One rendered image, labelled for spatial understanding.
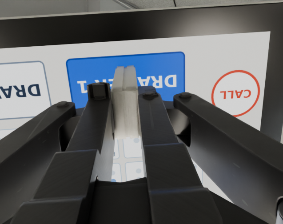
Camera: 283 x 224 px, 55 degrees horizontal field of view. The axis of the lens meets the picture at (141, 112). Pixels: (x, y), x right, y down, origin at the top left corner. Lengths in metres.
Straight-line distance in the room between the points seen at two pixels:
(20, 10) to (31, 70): 0.17
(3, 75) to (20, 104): 0.03
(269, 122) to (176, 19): 0.12
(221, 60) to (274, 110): 0.07
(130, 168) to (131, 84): 0.11
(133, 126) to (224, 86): 0.10
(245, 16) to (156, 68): 0.08
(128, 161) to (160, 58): 0.10
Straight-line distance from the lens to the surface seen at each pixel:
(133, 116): 0.15
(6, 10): 0.39
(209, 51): 0.22
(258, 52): 0.24
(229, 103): 0.24
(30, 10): 0.38
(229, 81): 0.23
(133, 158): 0.24
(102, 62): 0.22
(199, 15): 0.22
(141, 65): 0.22
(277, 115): 0.26
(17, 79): 0.23
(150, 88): 0.17
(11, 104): 0.24
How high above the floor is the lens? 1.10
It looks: 20 degrees down
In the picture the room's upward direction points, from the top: 176 degrees clockwise
